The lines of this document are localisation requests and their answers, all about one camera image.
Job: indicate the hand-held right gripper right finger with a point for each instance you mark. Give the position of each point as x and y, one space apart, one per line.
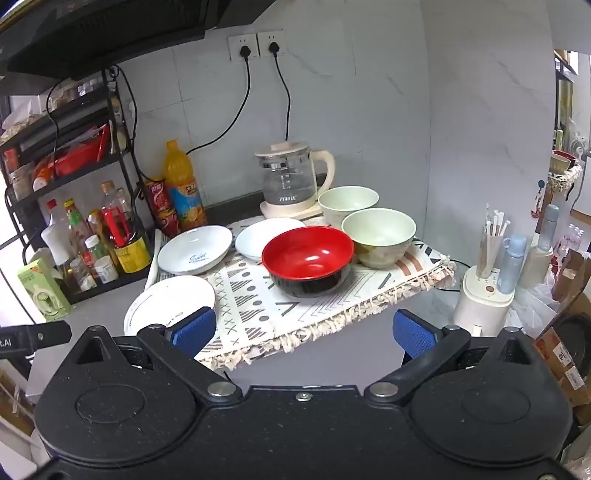
413 334

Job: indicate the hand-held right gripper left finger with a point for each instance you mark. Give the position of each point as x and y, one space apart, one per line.
196 330

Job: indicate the white plate blue rim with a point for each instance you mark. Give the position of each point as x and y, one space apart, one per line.
261 237

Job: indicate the white plate ringed rim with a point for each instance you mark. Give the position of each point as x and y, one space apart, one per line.
161 300

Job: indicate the green cardboard box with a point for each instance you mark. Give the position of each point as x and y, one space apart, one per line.
39 286

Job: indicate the white utensil holder appliance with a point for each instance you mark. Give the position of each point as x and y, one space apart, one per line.
480 300

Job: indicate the white plate script print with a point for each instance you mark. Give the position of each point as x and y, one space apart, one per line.
194 247

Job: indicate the patterned fringed cloth mat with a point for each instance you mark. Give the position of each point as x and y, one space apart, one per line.
286 314

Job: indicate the large white cap bottle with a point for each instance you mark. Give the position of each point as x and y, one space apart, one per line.
55 244

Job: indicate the small white jar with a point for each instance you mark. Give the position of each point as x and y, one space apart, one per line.
106 270

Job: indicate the dark sauce bottle yellow label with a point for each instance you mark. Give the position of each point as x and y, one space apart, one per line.
131 254

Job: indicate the pale green bowl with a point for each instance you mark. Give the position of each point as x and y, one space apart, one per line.
346 203
376 230

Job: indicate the beige cup of white straws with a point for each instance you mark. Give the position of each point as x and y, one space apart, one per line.
489 249

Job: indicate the bottle with yellow cap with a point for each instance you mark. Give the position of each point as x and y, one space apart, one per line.
76 226

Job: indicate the small pale blue bottle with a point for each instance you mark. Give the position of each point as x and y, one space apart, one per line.
512 263

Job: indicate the clear bottle red cap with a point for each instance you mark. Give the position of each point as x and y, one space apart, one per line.
53 212

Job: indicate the orange juice bottle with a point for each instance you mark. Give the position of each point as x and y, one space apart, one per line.
184 203

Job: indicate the red and black bowl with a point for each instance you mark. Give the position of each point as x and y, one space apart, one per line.
304 251

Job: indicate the printed cardboard box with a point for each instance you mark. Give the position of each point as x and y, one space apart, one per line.
561 355

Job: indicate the cream kettle base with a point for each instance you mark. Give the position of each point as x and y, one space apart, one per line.
295 213

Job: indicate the clear bottle tan cap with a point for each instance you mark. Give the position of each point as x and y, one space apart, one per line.
111 196

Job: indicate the black metal kitchen rack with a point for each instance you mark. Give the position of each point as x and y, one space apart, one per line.
74 177

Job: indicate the brown cardboard flap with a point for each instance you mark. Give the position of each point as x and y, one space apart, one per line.
570 274

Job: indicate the tall pale blue bottle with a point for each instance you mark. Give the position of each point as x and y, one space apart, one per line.
548 226

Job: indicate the red food packet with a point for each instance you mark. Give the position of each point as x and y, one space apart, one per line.
78 154

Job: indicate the red bowl on shelf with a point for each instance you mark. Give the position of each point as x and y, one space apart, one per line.
561 161

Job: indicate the black range hood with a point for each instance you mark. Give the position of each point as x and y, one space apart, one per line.
92 27

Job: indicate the white wall socket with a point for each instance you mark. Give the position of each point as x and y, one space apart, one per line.
265 39
236 41

